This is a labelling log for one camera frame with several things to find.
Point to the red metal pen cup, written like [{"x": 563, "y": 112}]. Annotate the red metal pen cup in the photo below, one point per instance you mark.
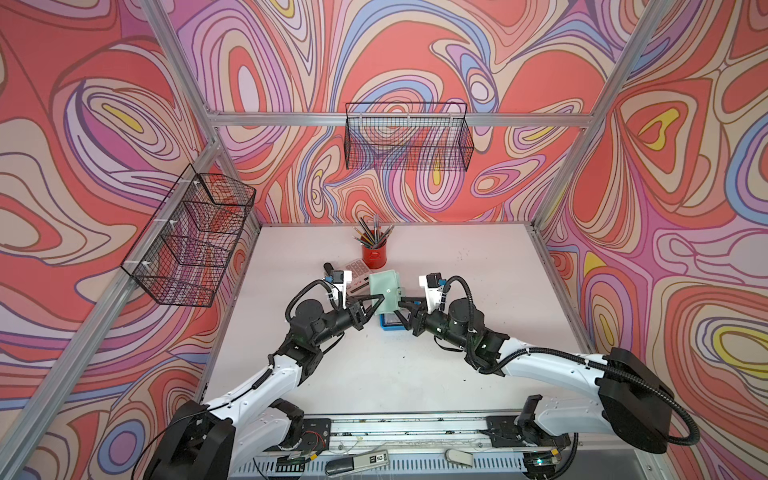
[{"x": 374, "y": 257}]

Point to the grey remote device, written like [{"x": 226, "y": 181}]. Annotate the grey remote device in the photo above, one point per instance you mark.
[{"x": 352, "y": 464}]

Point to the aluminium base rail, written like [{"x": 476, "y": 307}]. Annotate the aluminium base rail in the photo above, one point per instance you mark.
[{"x": 411, "y": 432}]

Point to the pink calculator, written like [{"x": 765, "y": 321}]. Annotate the pink calculator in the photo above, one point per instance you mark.
[{"x": 360, "y": 277}]

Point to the black wire basket wall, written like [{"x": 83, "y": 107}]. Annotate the black wire basket wall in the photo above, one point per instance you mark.
[
  {"x": 200, "y": 221},
  {"x": 407, "y": 135}
]

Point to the small grey oval object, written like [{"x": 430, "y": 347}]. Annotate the small grey oval object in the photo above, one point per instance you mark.
[{"x": 460, "y": 458}]

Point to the blue plastic card tray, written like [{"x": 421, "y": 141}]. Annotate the blue plastic card tray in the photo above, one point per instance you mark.
[{"x": 390, "y": 322}]

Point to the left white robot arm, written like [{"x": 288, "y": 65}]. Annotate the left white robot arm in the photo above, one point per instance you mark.
[{"x": 210, "y": 441}]

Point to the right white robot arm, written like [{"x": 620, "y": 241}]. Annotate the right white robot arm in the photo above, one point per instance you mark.
[{"x": 618, "y": 393}]

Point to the black wire basket back wall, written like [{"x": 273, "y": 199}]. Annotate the black wire basket back wall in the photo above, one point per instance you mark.
[{"x": 407, "y": 135}]

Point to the pens and pencils bunch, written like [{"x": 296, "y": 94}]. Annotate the pens and pencils bunch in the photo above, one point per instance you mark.
[{"x": 372, "y": 235}]

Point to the green card holder wallet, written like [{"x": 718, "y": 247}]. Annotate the green card holder wallet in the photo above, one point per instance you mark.
[{"x": 386, "y": 283}]

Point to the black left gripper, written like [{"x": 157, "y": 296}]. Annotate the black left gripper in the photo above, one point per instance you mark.
[{"x": 354, "y": 314}]

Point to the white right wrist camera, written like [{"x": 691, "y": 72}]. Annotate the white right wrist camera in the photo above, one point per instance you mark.
[{"x": 432, "y": 284}]

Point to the black wire basket left wall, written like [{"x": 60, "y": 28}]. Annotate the black wire basket left wall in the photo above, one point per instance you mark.
[{"x": 200, "y": 221}]

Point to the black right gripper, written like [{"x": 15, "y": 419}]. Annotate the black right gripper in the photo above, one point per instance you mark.
[{"x": 415, "y": 314}]

